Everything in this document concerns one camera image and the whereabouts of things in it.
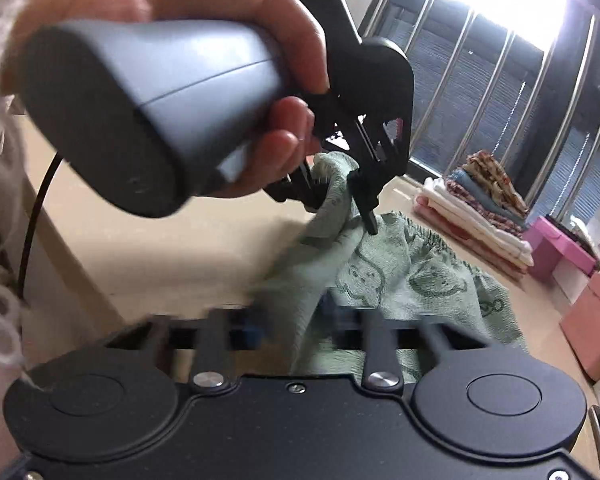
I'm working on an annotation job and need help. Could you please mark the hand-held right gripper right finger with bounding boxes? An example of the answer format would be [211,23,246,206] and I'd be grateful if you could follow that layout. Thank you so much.
[324,305,494,394]

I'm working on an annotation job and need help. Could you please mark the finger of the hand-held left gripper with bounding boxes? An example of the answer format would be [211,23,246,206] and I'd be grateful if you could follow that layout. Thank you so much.
[346,112,411,235]
[266,155,331,212]

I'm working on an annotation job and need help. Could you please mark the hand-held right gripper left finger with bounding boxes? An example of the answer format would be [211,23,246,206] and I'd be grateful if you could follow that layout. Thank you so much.
[104,306,261,394]

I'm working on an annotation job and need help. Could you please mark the green bear print pants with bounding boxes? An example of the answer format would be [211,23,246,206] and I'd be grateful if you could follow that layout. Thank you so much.
[249,151,529,387]

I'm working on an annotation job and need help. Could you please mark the stack of folded clothes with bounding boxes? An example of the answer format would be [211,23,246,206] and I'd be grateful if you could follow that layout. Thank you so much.
[412,149,536,281]

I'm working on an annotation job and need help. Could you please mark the metal window grille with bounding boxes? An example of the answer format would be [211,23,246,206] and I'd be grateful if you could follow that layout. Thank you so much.
[359,0,600,243]

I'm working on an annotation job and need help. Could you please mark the magenta pink box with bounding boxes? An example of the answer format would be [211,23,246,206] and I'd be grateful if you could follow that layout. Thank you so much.
[522,215,599,277]

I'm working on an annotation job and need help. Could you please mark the large salmon pink box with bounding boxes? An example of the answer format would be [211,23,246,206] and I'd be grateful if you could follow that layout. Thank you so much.
[559,271,600,382]

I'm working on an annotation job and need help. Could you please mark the black cable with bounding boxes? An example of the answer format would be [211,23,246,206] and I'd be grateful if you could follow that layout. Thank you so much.
[18,152,64,307]

